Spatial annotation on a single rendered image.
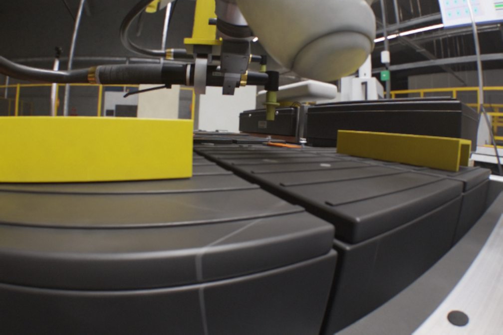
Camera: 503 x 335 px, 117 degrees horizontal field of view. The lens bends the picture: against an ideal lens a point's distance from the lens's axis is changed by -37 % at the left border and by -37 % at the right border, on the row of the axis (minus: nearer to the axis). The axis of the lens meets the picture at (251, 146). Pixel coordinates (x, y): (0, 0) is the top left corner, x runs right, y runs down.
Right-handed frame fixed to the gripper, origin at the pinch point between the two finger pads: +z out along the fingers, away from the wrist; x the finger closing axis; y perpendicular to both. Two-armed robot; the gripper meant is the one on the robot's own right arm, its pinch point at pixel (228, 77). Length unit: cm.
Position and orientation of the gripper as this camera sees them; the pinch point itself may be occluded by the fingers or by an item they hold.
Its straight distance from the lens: 55.5
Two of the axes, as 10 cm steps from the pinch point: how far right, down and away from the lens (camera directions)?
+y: -9.8, -0.3, -1.7
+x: 0.4, 9.0, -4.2
